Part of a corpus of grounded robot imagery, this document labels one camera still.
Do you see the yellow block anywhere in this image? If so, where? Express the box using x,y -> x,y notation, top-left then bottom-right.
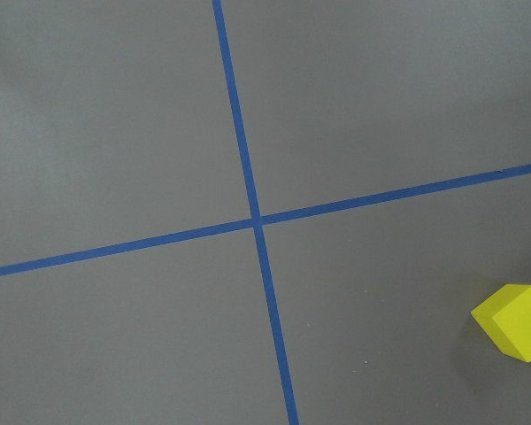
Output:
471,284 -> 531,363

